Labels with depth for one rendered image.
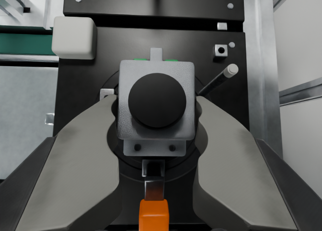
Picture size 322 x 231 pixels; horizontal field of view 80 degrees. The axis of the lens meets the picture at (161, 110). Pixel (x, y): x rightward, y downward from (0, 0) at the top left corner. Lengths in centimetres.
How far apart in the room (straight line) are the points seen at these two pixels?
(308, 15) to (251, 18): 21
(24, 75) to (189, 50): 24
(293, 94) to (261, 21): 11
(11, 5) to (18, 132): 17
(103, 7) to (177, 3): 10
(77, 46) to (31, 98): 13
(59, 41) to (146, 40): 10
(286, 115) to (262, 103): 14
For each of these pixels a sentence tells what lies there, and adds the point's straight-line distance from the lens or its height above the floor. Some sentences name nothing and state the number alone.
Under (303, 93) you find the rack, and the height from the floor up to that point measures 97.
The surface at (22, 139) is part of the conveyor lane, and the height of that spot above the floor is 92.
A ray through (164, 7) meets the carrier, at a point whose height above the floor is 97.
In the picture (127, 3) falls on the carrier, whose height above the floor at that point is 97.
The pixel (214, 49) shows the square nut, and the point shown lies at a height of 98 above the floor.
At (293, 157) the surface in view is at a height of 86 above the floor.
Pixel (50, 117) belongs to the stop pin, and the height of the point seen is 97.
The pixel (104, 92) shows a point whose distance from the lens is 21.
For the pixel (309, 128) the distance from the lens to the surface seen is 45.
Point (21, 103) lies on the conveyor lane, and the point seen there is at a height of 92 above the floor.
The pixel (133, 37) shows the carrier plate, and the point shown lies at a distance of 27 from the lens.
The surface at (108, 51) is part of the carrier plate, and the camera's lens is 26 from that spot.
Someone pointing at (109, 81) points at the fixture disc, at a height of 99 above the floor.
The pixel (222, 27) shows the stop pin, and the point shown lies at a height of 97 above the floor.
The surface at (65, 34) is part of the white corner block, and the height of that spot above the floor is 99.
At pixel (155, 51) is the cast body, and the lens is 16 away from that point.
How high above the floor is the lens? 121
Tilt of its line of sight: 82 degrees down
